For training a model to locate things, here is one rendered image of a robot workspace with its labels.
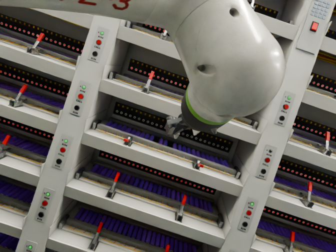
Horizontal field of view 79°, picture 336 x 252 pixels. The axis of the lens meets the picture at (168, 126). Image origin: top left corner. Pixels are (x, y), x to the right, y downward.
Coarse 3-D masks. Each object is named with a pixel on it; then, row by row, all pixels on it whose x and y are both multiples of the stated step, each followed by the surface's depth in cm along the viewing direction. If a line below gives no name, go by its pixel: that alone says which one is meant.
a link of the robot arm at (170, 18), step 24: (0, 0) 15; (24, 0) 15; (48, 0) 16; (72, 0) 17; (96, 0) 18; (120, 0) 19; (144, 0) 20; (168, 0) 21; (192, 0) 22; (168, 24) 25
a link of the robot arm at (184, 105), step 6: (186, 108) 34; (186, 114) 35; (192, 114) 33; (186, 120) 37; (192, 120) 35; (198, 120) 33; (192, 126) 37; (198, 126) 35; (204, 126) 34; (210, 126) 34; (216, 126) 34
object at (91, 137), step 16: (96, 144) 73; (112, 144) 73; (144, 160) 74; (160, 160) 73; (176, 160) 76; (240, 160) 83; (192, 176) 74; (208, 176) 73; (224, 176) 76; (240, 176) 78
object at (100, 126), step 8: (104, 128) 78; (112, 128) 78; (136, 136) 78; (144, 144) 78; (152, 144) 78; (160, 144) 78; (168, 152) 77; (176, 152) 78; (184, 152) 79; (192, 160) 78; (200, 160) 78; (208, 160) 79; (216, 168) 78; (224, 168) 78; (232, 168) 79
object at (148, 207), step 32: (96, 160) 90; (128, 160) 90; (64, 192) 74; (96, 192) 74; (128, 192) 80; (160, 192) 84; (192, 192) 90; (160, 224) 74; (192, 224) 75; (224, 224) 77
